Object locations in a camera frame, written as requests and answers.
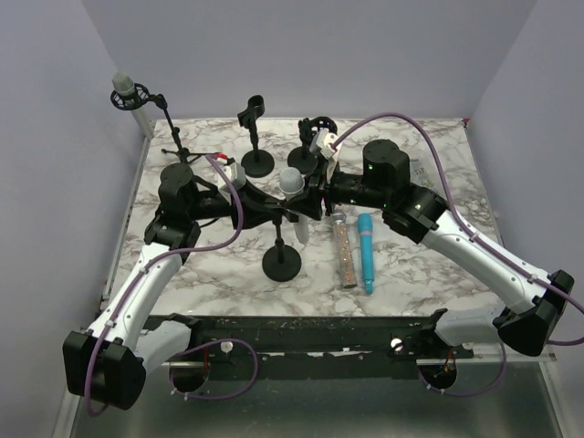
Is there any black tripod shock-mount stand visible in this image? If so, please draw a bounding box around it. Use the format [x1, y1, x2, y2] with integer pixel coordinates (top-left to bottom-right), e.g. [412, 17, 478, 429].
[109, 81, 223, 168]

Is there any blue toy microphone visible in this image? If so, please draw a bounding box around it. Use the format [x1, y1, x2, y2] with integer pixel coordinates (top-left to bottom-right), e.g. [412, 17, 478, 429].
[357, 214, 375, 296]

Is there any black front mounting rail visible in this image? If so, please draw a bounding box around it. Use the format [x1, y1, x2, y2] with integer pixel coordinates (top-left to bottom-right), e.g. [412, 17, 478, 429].
[141, 314, 503, 381]

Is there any glitter silver-head microphone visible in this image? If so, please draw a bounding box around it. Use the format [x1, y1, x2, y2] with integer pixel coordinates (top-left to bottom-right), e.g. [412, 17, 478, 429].
[331, 213, 357, 289]

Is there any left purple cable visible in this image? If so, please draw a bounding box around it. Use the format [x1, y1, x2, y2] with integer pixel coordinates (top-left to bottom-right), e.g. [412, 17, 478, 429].
[85, 153, 259, 417]

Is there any round-base shock-mount stand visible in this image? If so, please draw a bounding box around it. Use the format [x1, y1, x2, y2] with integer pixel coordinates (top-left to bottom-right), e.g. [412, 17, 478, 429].
[287, 116, 338, 174]

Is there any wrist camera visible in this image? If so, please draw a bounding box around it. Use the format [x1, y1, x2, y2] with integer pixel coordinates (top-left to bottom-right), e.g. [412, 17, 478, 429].
[309, 129, 339, 183]
[206, 152, 246, 200]

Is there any clear plastic screw box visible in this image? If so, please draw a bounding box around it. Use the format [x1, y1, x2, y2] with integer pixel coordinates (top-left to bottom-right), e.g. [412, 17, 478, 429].
[410, 158, 440, 189]

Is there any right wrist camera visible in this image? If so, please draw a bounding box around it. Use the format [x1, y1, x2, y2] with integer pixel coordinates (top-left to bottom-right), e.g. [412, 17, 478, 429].
[309, 129, 339, 183]

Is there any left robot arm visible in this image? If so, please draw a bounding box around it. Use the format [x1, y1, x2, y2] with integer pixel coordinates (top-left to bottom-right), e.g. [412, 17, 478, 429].
[63, 156, 285, 416]

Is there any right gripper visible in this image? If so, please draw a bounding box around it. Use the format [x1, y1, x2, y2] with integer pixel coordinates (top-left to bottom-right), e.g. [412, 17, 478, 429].
[286, 157, 391, 219]

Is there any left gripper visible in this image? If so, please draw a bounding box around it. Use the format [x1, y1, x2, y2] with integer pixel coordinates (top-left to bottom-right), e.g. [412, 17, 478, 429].
[187, 177, 282, 231]

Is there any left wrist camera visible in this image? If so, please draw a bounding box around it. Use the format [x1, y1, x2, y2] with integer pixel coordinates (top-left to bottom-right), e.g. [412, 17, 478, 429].
[206, 152, 246, 200]

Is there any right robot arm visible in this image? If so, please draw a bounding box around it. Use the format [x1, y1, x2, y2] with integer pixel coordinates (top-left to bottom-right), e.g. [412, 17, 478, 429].
[279, 140, 574, 358]

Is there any white microphone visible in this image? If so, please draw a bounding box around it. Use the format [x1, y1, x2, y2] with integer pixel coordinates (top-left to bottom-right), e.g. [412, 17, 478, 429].
[110, 71, 154, 140]
[278, 166, 308, 245]

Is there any round-base clip stand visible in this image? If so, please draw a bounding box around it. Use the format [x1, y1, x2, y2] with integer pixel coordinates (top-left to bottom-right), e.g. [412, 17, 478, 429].
[237, 95, 275, 178]

